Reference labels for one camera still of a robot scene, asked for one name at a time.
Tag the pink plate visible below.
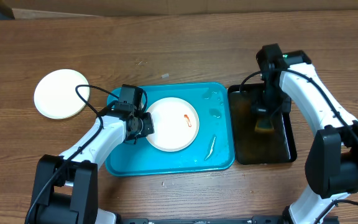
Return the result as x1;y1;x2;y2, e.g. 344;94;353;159
147;97;200;152

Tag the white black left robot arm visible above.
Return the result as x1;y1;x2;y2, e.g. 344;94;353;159
25;85;154;223

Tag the black water tray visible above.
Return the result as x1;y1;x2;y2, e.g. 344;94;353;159
227;83;297;165

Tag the teal plastic tray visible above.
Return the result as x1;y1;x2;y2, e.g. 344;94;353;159
104;82;235;177

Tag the yellow green sponge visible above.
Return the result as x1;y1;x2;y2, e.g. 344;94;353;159
254;118;275;133

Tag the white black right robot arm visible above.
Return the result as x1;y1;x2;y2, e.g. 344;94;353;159
251;44;358;223

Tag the brown cardboard panel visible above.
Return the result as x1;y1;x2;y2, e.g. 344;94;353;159
0;0;358;16

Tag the white plate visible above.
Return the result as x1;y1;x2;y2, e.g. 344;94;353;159
34;69;89;119

